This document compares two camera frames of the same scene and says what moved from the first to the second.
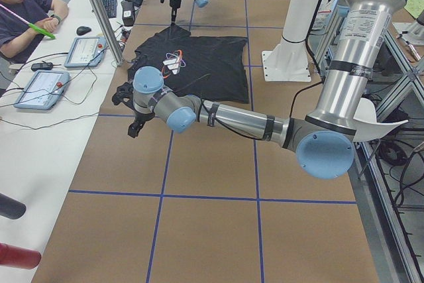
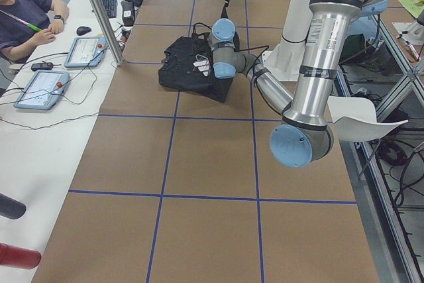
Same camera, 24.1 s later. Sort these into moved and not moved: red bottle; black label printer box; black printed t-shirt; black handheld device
Moved: black printed t-shirt
Not moved: red bottle; black handheld device; black label printer box
